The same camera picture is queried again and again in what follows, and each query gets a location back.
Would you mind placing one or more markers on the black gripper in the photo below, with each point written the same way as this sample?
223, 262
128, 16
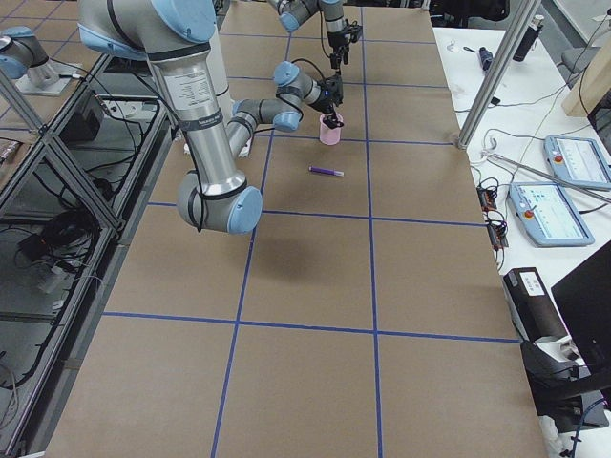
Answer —
335, 95
337, 39

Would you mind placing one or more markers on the purple highlighter pen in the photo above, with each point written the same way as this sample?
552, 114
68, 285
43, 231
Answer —
325, 171

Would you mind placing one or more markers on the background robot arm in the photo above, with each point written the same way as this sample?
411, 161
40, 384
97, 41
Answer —
24, 60

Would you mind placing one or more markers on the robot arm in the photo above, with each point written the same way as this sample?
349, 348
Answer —
293, 14
174, 39

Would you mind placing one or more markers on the pink mesh pen holder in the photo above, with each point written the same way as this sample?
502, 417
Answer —
328, 136

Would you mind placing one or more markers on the folded blue umbrella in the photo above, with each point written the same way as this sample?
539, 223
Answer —
485, 59

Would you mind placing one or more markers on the brown paper table mat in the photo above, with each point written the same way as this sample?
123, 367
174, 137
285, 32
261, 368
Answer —
363, 318

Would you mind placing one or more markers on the near teach pendant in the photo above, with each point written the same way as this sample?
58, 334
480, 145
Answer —
548, 216

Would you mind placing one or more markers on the teach pendant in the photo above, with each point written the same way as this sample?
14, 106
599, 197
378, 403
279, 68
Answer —
578, 160
548, 216

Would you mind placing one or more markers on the far teach pendant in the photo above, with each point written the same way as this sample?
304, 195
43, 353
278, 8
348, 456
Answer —
578, 160

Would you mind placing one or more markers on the black cardboard box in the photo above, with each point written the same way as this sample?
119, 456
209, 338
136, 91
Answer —
533, 312

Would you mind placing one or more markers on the black monitor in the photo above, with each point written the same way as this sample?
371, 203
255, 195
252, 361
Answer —
583, 301

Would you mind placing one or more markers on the aluminium frame post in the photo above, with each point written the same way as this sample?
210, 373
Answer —
505, 51

